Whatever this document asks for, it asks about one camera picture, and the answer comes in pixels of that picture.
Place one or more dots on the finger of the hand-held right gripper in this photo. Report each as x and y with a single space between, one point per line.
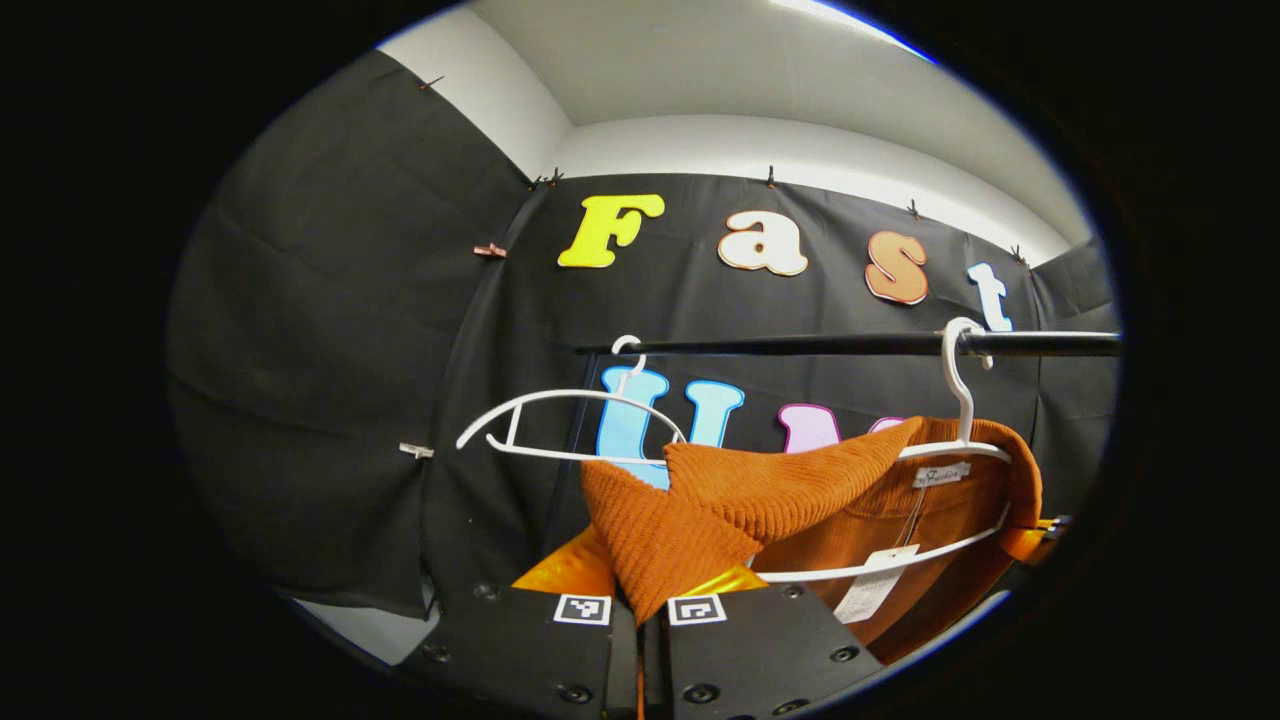
1025 543

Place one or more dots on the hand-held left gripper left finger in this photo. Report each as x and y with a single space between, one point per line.
520 650

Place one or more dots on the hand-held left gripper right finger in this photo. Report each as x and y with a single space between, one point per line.
750 650

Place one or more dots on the orange knit jacket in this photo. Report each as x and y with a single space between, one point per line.
720 500

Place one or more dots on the white hanger with crossbar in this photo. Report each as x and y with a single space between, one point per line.
958 385

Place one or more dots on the white curved hanger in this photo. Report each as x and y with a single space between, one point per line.
560 393

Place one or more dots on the black clothes rack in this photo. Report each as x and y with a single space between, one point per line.
800 345

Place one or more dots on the silver cloth clip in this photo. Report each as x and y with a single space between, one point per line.
416 450

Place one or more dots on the black backdrop cloth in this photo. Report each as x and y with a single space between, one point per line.
330 350

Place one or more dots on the copper cloth clip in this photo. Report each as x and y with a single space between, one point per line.
490 250

